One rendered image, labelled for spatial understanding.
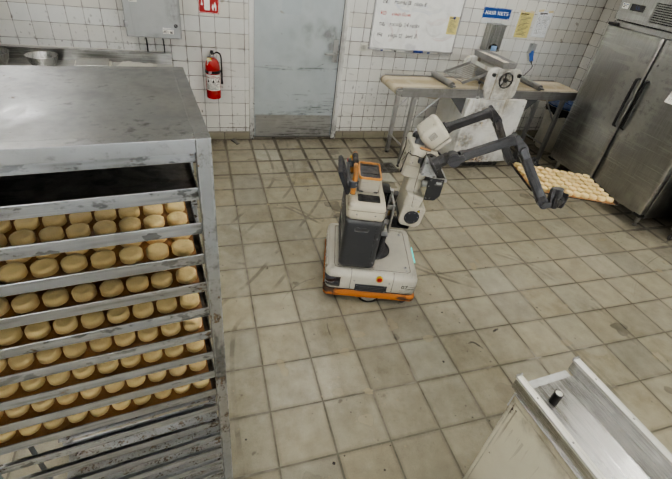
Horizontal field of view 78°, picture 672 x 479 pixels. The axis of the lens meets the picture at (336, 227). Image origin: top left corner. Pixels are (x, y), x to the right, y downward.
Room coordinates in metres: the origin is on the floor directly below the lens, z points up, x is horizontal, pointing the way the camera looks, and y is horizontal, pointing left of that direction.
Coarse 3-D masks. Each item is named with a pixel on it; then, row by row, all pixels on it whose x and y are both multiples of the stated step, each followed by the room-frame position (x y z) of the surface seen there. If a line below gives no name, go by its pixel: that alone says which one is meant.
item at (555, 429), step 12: (516, 384) 0.99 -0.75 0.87; (528, 384) 0.97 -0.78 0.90; (528, 396) 0.93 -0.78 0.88; (528, 408) 0.91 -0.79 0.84; (540, 408) 0.88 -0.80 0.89; (540, 420) 0.86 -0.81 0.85; (552, 420) 0.84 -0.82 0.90; (552, 432) 0.81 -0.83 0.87; (564, 432) 0.80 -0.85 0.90; (564, 444) 0.77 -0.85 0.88; (576, 444) 0.76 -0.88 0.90; (576, 456) 0.73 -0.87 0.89; (588, 456) 0.73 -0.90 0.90; (576, 468) 0.71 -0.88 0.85; (588, 468) 0.69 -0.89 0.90
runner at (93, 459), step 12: (216, 420) 0.73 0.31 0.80; (168, 432) 0.69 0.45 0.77; (180, 432) 0.68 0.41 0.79; (192, 432) 0.69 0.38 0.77; (132, 444) 0.63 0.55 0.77; (144, 444) 0.63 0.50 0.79; (156, 444) 0.64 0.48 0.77; (96, 456) 0.58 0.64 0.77; (108, 456) 0.58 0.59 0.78; (60, 468) 0.53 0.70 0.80; (72, 468) 0.54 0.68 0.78
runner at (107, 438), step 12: (204, 408) 0.72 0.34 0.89; (216, 408) 0.73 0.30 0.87; (156, 420) 0.67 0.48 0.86; (168, 420) 0.67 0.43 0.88; (180, 420) 0.68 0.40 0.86; (120, 432) 0.62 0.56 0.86; (132, 432) 0.62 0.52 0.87; (72, 444) 0.57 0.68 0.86; (84, 444) 0.56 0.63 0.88; (96, 444) 0.57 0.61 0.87; (36, 456) 0.52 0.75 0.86; (48, 456) 0.52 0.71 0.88; (60, 456) 0.53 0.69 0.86; (0, 468) 0.47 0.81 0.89; (12, 468) 0.48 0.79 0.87
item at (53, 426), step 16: (192, 384) 0.75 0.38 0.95; (208, 384) 0.76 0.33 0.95; (128, 400) 0.66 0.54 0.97; (144, 400) 0.67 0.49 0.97; (160, 400) 0.69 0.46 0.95; (80, 416) 0.60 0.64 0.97; (96, 416) 0.61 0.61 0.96; (112, 416) 0.62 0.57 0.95; (16, 432) 0.54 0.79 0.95; (32, 432) 0.54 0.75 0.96; (48, 432) 0.55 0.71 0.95
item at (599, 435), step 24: (552, 384) 1.03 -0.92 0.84; (576, 384) 1.05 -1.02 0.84; (552, 408) 0.93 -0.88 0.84; (576, 408) 0.94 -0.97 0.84; (600, 408) 0.95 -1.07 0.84; (504, 432) 0.92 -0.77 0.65; (528, 432) 0.86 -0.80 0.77; (576, 432) 0.84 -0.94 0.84; (600, 432) 0.86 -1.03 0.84; (624, 432) 0.87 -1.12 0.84; (480, 456) 0.95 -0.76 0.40; (504, 456) 0.88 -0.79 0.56; (528, 456) 0.82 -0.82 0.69; (552, 456) 0.77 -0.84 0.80; (600, 456) 0.77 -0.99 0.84; (624, 456) 0.78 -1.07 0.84
